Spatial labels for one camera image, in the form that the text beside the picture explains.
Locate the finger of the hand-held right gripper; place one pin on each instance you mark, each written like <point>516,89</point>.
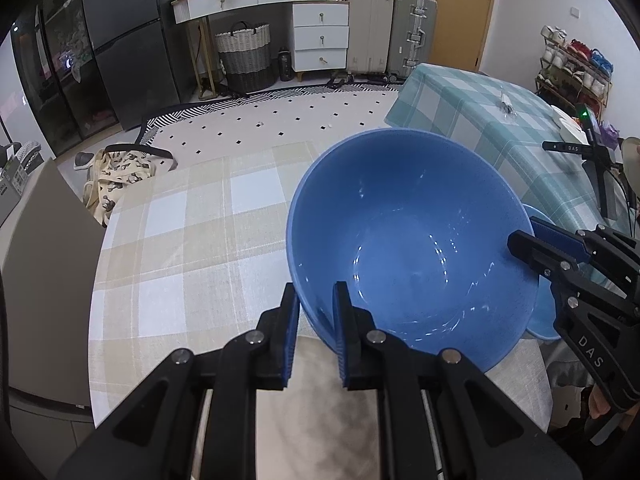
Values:
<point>535,250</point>
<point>555,237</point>

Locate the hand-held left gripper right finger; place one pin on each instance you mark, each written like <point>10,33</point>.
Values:
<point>341,340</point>

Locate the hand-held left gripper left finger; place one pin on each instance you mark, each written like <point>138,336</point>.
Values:
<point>287,340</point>

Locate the large blue bowl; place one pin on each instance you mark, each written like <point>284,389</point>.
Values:
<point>400,240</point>

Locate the person's right hand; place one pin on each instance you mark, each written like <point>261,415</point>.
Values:
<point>597,402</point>

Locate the light blue ribbed bowl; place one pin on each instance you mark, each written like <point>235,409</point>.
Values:
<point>542,310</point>

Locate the black tripod stand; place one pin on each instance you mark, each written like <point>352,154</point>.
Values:
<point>600,180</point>

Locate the person's dark trousers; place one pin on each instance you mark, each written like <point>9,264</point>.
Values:
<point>570,450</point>

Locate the beige checked tablecloth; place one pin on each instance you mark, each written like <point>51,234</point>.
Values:
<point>190,260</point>

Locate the teal checked tablecloth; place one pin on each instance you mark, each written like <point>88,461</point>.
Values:
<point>475,110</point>

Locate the shoe rack with shoes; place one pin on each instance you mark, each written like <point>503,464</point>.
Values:
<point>570,65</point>

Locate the white rug with black diamonds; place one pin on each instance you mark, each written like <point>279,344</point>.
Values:
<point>280,115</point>

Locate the printed tote bag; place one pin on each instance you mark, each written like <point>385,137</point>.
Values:
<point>125,180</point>

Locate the wooden door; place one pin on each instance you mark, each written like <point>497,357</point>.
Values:
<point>460,15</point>

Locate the silver suitcase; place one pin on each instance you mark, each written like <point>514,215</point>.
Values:
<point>412,35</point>

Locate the grey slipper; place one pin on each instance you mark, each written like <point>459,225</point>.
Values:
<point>84,161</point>

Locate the dark water bottle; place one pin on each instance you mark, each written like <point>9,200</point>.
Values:
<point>285,66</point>

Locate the beige suitcase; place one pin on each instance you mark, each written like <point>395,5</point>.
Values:
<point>370,30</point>

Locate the woven laundry basket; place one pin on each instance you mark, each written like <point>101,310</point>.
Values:
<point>245,60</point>

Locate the white desk with drawers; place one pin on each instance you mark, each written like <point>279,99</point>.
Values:
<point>300,25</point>

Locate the black refrigerator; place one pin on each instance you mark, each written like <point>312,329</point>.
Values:
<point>135,45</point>

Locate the black glass cabinet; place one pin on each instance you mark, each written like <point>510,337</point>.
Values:
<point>60,70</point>

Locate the grey bed frame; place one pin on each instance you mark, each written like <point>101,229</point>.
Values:
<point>45,285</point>

